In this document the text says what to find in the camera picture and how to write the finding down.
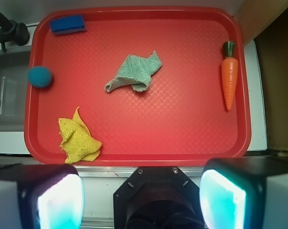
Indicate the yellow crumpled cloth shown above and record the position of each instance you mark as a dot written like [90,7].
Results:
[77,142]

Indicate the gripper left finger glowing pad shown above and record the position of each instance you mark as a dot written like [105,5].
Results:
[40,197]

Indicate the red plastic tray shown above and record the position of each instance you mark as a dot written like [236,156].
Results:
[180,120]

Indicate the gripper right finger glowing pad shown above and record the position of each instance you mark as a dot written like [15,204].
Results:
[245,193]

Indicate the black faucet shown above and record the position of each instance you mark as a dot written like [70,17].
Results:
[11,31]

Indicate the blue textured ball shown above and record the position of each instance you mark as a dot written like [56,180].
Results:
[40,77]

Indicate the orange toy carrot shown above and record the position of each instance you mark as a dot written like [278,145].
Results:
[229,73]

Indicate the green folded cloth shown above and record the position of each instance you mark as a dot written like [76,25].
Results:
[135,71]

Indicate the blue sponge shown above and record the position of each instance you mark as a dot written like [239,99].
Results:
[67,25]

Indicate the black octagonal camera mount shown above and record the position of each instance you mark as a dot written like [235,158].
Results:
[157,198]

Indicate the grey sink basin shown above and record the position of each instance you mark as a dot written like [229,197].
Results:
[14,68]

